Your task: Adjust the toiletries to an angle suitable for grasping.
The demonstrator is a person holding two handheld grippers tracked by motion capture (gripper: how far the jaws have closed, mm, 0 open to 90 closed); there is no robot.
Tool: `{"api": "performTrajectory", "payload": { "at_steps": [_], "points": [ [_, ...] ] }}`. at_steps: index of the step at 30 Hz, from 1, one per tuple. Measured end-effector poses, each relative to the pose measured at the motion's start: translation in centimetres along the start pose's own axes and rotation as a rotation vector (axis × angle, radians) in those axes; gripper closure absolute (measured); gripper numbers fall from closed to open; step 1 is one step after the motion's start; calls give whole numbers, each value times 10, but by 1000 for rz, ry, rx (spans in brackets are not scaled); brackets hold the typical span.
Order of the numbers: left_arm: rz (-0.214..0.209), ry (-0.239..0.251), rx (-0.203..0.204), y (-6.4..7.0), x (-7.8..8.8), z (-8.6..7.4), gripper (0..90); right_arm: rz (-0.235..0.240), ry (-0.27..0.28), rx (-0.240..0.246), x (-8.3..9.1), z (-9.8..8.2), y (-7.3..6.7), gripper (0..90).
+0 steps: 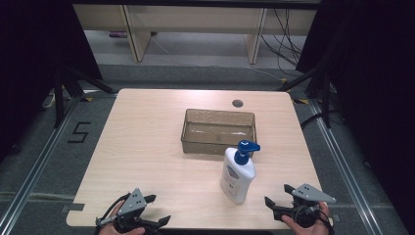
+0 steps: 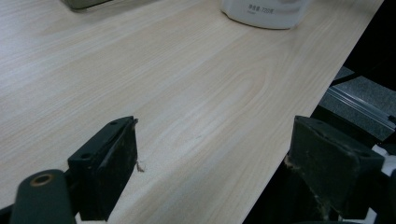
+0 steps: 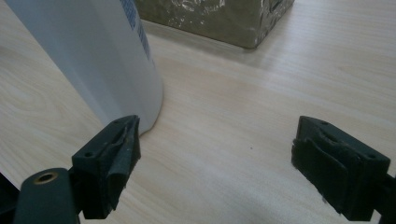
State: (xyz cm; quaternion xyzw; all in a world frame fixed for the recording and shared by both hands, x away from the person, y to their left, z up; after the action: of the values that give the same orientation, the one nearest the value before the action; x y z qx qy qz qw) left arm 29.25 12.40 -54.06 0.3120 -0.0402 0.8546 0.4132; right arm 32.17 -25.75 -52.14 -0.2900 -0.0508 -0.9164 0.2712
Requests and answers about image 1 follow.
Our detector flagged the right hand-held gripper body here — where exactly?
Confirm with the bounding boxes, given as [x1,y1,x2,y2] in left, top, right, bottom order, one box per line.
[273,183,338,229]

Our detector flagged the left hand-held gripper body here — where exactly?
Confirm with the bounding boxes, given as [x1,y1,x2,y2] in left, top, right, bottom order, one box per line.
[95,187,149,234]

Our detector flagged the white pump bottle blue cap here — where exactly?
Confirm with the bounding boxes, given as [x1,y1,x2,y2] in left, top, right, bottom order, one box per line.
[219,139,261,205]

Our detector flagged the clear brown plastic box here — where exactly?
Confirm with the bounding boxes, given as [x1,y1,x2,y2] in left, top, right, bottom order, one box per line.
[180,108,257,157]

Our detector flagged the person's right hand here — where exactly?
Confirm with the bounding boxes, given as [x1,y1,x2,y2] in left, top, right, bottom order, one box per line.
[281,201,331,235]

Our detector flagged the person's left hand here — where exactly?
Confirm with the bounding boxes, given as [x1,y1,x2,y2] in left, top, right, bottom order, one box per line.
[97,200,146,235]

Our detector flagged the black metal stand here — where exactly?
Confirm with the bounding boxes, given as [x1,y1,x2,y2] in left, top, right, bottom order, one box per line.
[53,67,117,129]
[277,65,333,129]

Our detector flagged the black curtain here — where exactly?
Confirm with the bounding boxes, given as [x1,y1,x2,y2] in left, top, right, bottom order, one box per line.
[295,0,415,235]
[0,0,104,162]

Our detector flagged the beige wooden shelf unit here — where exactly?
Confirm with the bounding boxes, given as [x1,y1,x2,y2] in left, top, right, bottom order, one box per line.
[71,3,318,65]

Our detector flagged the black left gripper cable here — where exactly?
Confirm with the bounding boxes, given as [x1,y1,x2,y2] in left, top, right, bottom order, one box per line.
[97,193,132,227]

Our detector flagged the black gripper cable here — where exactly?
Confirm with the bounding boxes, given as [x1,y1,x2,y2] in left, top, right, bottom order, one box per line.
[97,193,132,227]
[292,205,336,235]

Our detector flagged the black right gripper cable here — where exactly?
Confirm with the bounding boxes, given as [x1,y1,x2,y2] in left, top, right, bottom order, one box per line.
[292,205,336,235]

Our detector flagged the aluminium floor rail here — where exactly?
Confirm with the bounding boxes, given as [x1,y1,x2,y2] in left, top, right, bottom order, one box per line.
[307,99,384,235]
[0,97,81,235]

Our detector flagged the thick black floor cable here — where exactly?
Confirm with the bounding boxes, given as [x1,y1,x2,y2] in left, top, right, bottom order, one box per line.
[300,110,328,130]

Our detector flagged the thin white floor cable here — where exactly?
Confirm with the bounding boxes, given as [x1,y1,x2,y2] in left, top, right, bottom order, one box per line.
[243,65,288,82]

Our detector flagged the bundle of black cables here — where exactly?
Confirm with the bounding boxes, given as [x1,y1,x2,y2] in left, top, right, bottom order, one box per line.
[259,9,303,71]

